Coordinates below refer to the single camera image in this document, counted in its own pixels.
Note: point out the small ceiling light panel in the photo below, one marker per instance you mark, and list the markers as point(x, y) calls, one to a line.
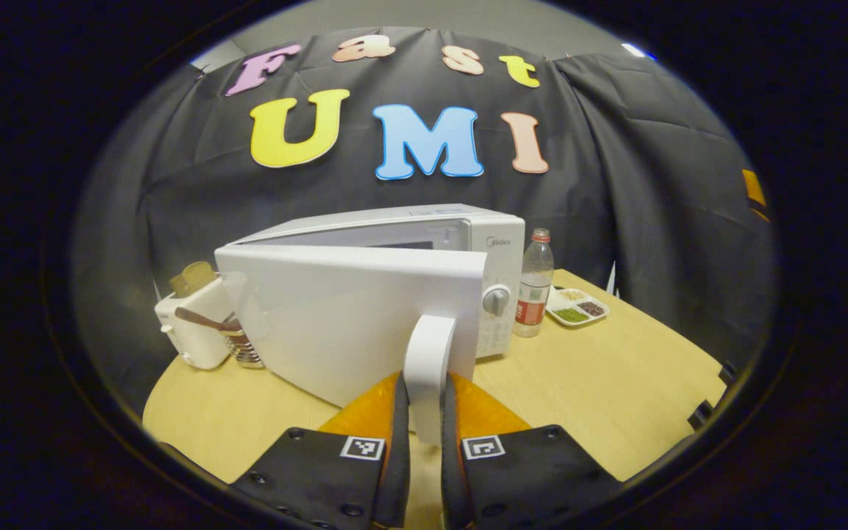
point(636, 50)

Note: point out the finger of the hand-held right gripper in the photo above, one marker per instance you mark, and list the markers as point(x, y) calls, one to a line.
point(754, 191)

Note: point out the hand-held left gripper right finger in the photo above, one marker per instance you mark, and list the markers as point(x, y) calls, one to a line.
point(452, 478)

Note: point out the white toaster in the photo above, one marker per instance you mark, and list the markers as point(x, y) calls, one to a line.
point(196, 338)

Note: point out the white microwave oven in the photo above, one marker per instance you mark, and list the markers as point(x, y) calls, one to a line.
point(350, 316)

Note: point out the white divided snack tray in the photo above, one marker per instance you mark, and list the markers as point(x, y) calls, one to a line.
point(577, 313)

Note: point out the black backdrop cloth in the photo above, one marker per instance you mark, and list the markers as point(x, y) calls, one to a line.
point(615, 147)

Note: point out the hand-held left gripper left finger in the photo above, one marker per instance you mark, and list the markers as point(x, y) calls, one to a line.
point(398, 471)

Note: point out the clear plastic water bottle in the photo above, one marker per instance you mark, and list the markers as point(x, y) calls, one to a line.
point(534, 287)

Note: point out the brown bread slice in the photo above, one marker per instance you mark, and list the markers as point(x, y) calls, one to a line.
point(192, 280)

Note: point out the metal utensil holder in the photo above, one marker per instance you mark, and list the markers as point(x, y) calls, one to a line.
point(244, 352)

